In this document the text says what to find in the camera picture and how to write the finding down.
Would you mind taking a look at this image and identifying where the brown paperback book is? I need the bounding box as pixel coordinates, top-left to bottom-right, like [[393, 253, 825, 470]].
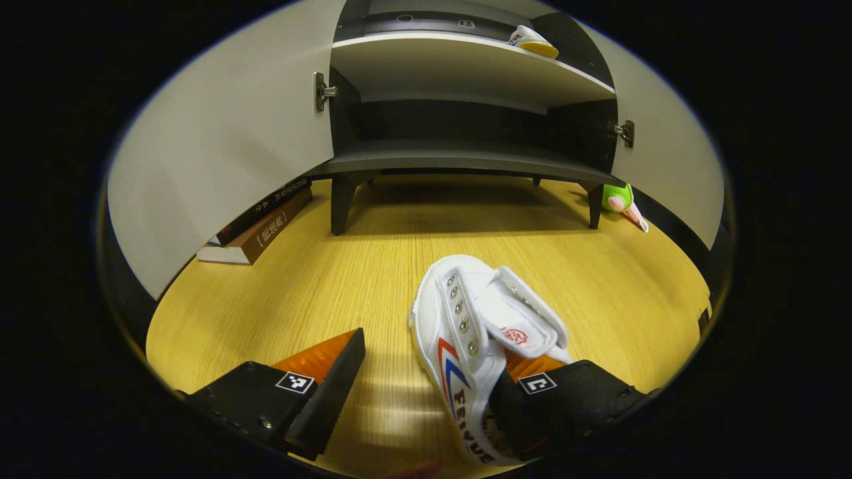
[[196, 188, 314, 266]]

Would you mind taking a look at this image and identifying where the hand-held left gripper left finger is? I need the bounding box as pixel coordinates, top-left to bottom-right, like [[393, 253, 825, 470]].
[[174, 327, 367, 462]]

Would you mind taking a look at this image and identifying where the white canvas shoe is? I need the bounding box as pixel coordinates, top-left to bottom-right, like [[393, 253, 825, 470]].
[[407, 254, 574, 466], [508, 25, 560, 59]]

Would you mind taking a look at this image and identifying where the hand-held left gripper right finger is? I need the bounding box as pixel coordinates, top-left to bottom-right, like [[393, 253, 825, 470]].
[[488, 349, 648, 461]]

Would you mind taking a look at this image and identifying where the metal door hinge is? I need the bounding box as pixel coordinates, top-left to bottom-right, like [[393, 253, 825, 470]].
[[607, 118, 636, 149], [313, 71, 339, 112]]

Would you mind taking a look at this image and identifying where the white cabinet door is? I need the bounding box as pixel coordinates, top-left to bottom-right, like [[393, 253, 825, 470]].
[[106, 0, 348, 301], [571, 19, 726, 251]]

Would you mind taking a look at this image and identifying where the black backdrop cloth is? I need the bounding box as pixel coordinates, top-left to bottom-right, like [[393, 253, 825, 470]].
[[629, 190, 730, 313], [99, 200, 174, 360]]

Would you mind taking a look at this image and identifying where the green plush toy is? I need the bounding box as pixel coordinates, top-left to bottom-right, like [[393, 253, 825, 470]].
[[601, 182, 650, 234]]

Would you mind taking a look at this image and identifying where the white shoe cabinet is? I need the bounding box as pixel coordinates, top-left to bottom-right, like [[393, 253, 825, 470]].
[[310, 0, 628, 237]]

